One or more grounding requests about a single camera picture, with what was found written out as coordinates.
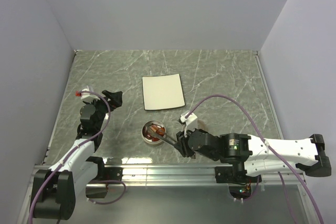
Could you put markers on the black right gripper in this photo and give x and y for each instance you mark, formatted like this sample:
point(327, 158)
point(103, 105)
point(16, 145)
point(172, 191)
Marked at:
point(182, 139)

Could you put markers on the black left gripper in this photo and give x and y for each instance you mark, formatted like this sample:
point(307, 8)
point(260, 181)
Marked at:
point(115, 100)

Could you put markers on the brown round lunch box lid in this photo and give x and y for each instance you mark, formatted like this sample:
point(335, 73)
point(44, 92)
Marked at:
point(202, 125)

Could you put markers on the steel serving tongs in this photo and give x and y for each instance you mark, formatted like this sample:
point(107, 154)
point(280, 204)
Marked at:
point(166, 139)

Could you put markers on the orange fried chicken wing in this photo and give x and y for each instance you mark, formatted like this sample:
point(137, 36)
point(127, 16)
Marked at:
point(156, 133)

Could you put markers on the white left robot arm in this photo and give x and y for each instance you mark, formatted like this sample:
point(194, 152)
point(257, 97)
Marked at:
point(55, 190)

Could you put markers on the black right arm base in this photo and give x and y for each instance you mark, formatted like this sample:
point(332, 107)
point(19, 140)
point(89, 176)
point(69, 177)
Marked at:
point(241, 186)

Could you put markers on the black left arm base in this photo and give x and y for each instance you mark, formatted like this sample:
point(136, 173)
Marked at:
point(107, 176)

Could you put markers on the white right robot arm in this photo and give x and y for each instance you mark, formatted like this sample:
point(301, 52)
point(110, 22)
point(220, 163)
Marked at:
point(251, 156)

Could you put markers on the round steel lunch box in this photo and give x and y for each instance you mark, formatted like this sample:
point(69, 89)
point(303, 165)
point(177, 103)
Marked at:
point(149, 123)

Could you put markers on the white rectangular plate, black rim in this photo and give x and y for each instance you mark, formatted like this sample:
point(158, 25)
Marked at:
point(162, 92)

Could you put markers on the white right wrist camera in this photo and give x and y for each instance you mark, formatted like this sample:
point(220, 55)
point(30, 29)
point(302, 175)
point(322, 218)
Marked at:
point(190, 122)

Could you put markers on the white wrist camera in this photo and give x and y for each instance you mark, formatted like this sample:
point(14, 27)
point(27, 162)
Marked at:
point(190, 122)
point(86, 95)

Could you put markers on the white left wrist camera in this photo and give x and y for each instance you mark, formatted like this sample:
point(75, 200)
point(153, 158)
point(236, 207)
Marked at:
point(86, 95)

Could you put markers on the aluminium front rail frame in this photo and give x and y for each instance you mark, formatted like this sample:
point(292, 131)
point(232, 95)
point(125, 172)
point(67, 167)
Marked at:
point(176, 175)

